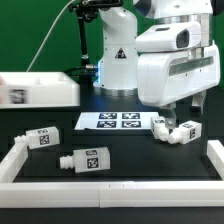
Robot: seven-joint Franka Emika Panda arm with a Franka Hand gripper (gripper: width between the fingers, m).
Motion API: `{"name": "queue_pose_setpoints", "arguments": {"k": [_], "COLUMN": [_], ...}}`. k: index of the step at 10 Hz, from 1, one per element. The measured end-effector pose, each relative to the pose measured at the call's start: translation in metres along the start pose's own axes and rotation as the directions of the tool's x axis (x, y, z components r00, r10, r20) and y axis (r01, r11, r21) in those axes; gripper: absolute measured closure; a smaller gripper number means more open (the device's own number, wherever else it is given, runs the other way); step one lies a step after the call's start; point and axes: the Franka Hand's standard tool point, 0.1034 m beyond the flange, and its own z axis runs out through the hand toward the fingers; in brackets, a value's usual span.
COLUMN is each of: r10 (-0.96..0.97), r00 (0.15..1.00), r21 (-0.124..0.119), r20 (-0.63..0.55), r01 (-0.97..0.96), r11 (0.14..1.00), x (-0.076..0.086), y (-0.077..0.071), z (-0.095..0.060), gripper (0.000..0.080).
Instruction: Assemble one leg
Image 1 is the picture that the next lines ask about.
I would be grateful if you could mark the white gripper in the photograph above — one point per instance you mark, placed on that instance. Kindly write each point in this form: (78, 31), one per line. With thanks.
(164, 78)

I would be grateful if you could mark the white square table top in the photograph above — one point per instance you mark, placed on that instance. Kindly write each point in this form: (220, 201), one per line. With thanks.
(37, 89)

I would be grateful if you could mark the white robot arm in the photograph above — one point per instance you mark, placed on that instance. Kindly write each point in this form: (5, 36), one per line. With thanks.
(118, 66)

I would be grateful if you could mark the white U-shaped fence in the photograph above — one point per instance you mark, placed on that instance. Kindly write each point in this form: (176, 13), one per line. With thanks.
(101, 194)

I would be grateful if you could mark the white sheet with tags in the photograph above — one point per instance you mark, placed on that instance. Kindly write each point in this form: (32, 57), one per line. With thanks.
(115, 120)

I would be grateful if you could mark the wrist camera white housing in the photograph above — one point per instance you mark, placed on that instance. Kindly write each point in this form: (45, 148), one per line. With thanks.
(169, 37)

